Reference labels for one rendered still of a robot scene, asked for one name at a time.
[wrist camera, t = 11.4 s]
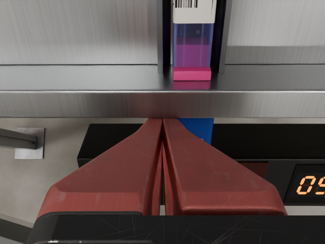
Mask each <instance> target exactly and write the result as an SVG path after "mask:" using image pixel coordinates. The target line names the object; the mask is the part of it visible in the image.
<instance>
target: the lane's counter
mask: <svg viewBox="0 0 325 244"><path fill-rule="evenodd" d="M283 203H325V165H296V167H295V169H294V172H293V175H292V178H291V181H290V184H289V187H288V190H287V193H286V196H285V199H284V202H283Z"/></svg>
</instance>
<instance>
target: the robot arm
mask: <svg viewBox="0 0 325 244"><path fill-rule="evenodd" d="M162 173H163V188H164V204H165V215H160V205H161V189H162ZM26 244H325V215H288V214H287V212H286V209H285V207H284V204H283V202H282V199H281V197H280V195H279V193H278V191H277V189H276V187H275V186H274V185H273V184H271V183H270V182H268V181H266V180H265V179H263V178H262V177H260V176H259V175H257V174H255V173H254V172H252V171H251V170H249V169H248V168H246V167H244V166H243V165H241V164H240V163H238V162H237V161H235V160H234V159H232V158H230V157H229V156H227V155H225V154H224V153H222V152H221V151H219V150H217V149H216V148H214V147H213V146H211V145H210V144H208V143H206V142H205V141H203V140H202V139H200V138H199V137H197V136H196V135H194V134H192V133H191V132H190V131H188V130H187V129H186V128H185V127H184V125H183V124H182V123H181V122H180V121H179V120H178V119H177V118H148V119H147V120H146V121H145V123H144V124H143V125H142V126H141V127H140V128H139V129H138V130H137V131H136V132H135V133H133V134H132V135H130V136H129V137H127V138H126V139H124V140H123V141H121V142H119V143H118V144H116V145H115V146H113V147H112V148H110V149H108V150H107V151H105V152H103V153H102V154H100V155H99V156H97V157H96V158H94V159H92V160H91V161H89V162H88V163H86V164H85V165H83V166H82V167H80V168H79V169H77V170H75V171H74V172H72V173H71V174H69V175H68V176H66V177H64V178H63V179H61V180H60V181H58V182H57V183H55V184H53V185H52V186H51V187H50V188H49V190H48V192H47V194H46V196H45V198H44V201H43V203H42V206H41V208H40V210H39V213H38V215H37V218H36V220H35V223H34V225H33V228H32V230H31V232H30V235H29V238H28V240H27V242H26Z"/></svg>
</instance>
